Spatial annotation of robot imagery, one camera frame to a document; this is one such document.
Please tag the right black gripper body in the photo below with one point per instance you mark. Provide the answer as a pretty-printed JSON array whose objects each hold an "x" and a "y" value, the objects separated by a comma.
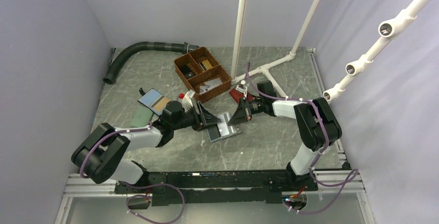
[{"x": 255, "y": 106}]

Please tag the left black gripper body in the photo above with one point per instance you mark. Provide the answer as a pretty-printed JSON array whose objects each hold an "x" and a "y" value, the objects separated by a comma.
[{"x": 190, "y": 118}]

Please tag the grey leather card holder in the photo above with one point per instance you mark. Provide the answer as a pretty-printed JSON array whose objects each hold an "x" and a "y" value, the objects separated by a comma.
[{"x": 221, "y": 130}]

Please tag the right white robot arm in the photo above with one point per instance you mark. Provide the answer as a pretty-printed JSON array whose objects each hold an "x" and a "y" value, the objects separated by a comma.
[{"x": 318, "y": 127}]

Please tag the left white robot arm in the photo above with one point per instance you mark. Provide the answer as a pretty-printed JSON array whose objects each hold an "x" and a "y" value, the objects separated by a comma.
[{"x": 100, "y": 156}]

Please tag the open blue card wallet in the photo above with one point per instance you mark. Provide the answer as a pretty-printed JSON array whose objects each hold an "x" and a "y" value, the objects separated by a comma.
[{"x": 154, "y": 100}]

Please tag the green card holder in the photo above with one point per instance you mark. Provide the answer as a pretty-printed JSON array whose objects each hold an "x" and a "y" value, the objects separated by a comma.
[{"x": 141, "y": 118}]

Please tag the cards in basket front compartment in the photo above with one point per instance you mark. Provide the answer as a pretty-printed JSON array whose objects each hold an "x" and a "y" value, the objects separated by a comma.
[{"x": 209, "y": 85}]

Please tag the black card in basket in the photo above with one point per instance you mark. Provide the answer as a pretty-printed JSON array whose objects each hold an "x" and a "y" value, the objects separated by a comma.
[{"x": 187, "y": 72}]

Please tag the gold card in basket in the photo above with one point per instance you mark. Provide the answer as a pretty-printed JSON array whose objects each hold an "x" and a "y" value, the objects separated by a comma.
[{"x": 205, "y": 65}]

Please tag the red leather wallet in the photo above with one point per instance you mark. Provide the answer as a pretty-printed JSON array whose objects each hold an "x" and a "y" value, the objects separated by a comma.
[{"x": 236, "y": 95}]

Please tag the brown woven divided basket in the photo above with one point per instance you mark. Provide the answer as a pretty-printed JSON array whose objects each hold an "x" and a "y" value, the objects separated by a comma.
[{"x": 192, "y": 59}]

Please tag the white PVC pipe frame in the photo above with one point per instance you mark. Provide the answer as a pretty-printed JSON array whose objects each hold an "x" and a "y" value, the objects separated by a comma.
[{"x": 270, "y": 23}]

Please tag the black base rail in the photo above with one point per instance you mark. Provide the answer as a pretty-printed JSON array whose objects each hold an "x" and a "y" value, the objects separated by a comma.
[{"x": 268, "y": 186}]

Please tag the white pipe camera boom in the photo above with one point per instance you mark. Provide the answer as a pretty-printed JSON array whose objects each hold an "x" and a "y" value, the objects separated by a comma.
[{"x": 388, "y": 31}]

